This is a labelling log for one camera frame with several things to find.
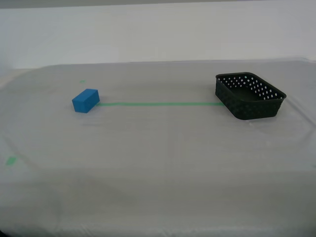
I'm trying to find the blue rectangular block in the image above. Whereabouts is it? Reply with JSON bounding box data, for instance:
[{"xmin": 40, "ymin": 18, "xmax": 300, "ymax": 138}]
[{"xmin": 72, "ymin": 88, "xmax": 100, "ymax": 114}]

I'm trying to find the black perforated plastic basket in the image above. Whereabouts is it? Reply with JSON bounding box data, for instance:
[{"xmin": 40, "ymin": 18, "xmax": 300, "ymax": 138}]
[{"xmin": 215, "ymin": 72, "xmax": 287, "ymax": 121}]

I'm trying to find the long green tape strip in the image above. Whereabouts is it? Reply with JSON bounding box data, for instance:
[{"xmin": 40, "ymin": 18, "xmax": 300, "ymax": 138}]
[{"xmin": 95, "ymin": 102, "xmax": 225, "ymax": 107}]

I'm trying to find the translucent plastic table cover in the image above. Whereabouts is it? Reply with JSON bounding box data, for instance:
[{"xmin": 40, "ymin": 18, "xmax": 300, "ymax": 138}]
[{"xmin": 0, "ymin": 58, "xmax": 316, "ymax": 237}]

